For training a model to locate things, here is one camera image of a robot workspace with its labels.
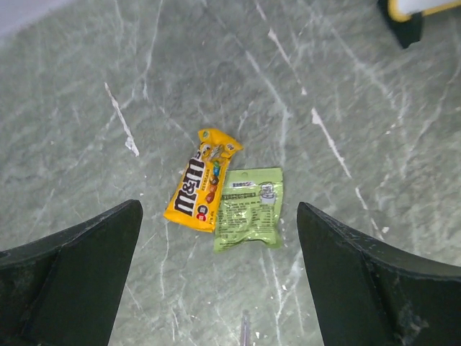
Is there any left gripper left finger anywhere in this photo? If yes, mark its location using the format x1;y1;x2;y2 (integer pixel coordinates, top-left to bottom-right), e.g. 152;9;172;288
1;200;143;345

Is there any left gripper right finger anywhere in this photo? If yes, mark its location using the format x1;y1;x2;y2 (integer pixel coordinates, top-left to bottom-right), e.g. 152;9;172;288
297;203;460;345

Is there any yellow green snack packet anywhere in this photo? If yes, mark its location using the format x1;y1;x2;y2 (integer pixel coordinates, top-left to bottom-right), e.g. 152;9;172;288
213;167;283;253

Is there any yellow M&M candy packet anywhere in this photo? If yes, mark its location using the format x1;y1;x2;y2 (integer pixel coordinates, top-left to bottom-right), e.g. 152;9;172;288
164;128;243;233

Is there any grey pen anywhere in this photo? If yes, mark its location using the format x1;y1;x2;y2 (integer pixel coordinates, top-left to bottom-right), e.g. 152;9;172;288
240;310;251;346

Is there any whiteboard with wooden frame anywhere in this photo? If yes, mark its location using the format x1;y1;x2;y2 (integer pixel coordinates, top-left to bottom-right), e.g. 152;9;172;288
377;0;460;49

